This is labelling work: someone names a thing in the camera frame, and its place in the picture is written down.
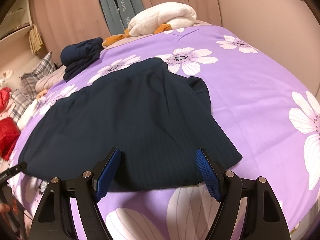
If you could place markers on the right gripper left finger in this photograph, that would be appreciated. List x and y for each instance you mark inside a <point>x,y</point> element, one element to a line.
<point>90,188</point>

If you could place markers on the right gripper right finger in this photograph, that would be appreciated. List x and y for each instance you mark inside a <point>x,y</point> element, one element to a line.
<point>226,188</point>

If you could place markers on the dark navy large garment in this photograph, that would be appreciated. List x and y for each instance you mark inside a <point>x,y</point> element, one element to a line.
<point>156,118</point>

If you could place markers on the folded navy clothes stack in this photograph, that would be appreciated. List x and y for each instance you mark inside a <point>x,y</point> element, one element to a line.
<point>77,57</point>

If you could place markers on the person left hand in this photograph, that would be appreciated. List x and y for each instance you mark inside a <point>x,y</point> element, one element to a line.
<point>5,208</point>

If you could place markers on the purple floral bed cover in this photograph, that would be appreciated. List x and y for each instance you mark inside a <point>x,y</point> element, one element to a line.
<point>267,113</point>

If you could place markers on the red puffer jacket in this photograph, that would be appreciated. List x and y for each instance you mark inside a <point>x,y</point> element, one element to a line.
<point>5,94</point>
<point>9,134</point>

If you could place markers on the plaid pillow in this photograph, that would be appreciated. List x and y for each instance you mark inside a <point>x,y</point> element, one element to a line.
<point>25,94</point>

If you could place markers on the beige folded quilt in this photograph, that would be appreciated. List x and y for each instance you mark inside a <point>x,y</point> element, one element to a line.
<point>50,80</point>

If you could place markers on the tan curtain tassel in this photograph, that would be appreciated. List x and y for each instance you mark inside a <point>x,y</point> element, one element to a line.
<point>35,40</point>

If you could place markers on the orange cloth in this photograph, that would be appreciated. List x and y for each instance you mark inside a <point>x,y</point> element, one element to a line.
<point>127,36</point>

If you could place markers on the white plush blanket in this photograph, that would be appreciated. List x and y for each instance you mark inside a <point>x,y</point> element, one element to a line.
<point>177,15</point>

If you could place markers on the pink curtain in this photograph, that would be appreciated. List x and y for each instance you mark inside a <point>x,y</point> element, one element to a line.
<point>64,22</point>

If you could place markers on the grey-green lettered curtain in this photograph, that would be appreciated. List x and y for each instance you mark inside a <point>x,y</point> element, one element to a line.
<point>118,13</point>

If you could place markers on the wall shelf cabinet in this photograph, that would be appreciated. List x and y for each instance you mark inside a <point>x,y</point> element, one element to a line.
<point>17,21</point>

